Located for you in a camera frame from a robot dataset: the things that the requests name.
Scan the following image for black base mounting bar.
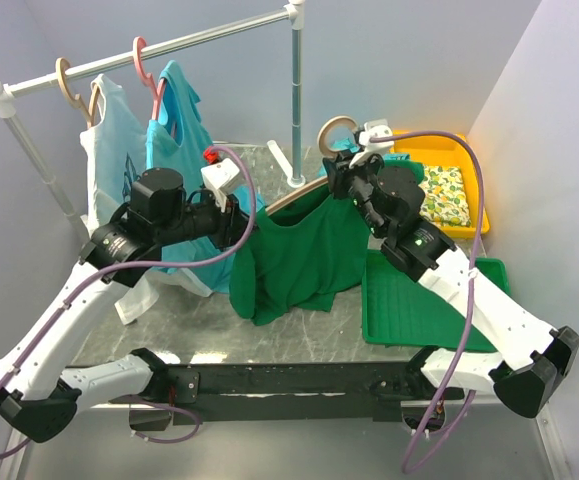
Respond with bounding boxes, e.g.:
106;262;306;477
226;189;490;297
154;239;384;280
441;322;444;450
107;362;465;434

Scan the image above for aluminium frame rail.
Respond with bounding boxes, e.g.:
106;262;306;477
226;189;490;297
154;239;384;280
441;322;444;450
0;402;572;479

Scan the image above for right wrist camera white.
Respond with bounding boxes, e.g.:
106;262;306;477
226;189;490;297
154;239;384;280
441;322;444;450
350;119;395;168

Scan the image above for green plastic tray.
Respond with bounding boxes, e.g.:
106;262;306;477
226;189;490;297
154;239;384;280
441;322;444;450
360;248;513;354

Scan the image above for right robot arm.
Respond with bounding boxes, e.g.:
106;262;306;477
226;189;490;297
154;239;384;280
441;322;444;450
323;152;579;418

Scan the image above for green t shirt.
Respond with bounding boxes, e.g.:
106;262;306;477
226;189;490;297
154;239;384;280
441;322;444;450
229;187;369;326

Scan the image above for pink plastic hanger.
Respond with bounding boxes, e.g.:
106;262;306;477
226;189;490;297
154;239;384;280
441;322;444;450
132;36;169;125

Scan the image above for lemon print folded cloth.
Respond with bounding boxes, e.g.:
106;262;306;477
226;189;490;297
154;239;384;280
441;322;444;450
420;165;471;227

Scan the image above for white t shirt blue print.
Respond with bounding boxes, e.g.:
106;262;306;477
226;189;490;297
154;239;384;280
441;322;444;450
79;73;160;326

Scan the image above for folded teal shirt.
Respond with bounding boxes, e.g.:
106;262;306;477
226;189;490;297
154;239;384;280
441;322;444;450
332;138;411;163

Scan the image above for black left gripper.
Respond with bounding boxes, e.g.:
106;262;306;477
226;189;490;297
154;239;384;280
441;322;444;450
156;186;260;251

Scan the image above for beige hanger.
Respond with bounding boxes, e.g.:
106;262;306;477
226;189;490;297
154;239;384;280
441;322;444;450
266;115;358;216
55;57;101;129

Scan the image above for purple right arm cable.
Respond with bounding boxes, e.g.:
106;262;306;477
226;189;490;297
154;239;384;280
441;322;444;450
376;130;485;475

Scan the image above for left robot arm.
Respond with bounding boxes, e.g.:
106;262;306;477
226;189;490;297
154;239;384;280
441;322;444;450
0;158;256;443

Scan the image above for yellow plastic bin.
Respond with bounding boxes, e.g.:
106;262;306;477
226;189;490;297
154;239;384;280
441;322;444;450
391;135;490;239

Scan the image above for white metal clothes rack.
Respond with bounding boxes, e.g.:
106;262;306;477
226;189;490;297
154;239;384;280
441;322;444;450
0;1;305;243

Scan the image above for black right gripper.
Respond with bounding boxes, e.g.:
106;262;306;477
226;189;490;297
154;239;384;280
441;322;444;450
320;149;388;240

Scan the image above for light blue t shirt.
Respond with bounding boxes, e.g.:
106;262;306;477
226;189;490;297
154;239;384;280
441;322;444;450
144;59;265;297

